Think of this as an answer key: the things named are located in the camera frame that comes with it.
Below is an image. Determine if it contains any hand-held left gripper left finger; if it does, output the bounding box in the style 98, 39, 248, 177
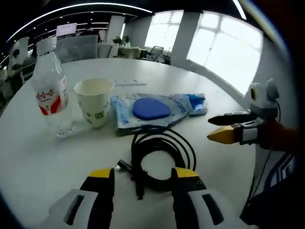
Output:
48, 167, 116, 229

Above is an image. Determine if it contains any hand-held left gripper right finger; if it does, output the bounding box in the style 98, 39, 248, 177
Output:
171, 167, 240, 229

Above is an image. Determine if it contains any blue sponge packet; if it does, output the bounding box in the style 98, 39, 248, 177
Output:
110, 93, 191, 136

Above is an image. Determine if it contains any white paper cup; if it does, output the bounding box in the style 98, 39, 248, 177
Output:
73, 78, 114, 129

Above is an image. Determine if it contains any clear plastic bottle red label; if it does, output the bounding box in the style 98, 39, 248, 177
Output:
31, 51, 75, 138

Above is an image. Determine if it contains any person's right hand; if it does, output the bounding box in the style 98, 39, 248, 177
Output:
259, 118, 301, 151

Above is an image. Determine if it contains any large bright window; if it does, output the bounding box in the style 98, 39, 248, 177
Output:
187, 11, 263, 96

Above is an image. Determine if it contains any white table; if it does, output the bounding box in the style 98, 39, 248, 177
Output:
0, 58, 263, 229

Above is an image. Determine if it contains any person's dark clothing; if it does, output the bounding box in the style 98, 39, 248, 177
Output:
239, 186, 305, 229

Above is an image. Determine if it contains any straight ceiling light strip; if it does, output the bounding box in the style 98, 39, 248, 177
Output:
232, 0, 248, 20

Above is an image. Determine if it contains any window with blinds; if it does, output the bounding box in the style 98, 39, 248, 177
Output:
144, 10, 184, 52

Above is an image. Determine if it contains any light office desk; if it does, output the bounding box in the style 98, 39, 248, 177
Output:
119, 45, 143, 59

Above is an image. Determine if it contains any potted green plant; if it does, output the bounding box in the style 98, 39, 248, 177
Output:
113, 35, 131, 46

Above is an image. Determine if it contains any white office chair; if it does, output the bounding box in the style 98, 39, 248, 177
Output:
97, 44, 112, 58

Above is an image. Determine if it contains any grey mesh office chair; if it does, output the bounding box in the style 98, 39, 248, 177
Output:
56, 34, 99, 63

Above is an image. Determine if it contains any long curved ceiling light strip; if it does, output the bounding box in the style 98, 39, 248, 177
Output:
6, 2, 153, 43

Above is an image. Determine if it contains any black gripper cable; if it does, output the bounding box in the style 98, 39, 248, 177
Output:
245, 100, 282, 212

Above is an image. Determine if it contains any dark frame office chair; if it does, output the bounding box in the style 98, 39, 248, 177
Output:
149, 45, 165, 62

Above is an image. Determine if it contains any wall screen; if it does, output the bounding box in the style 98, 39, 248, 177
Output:
56, 23, 78, 38

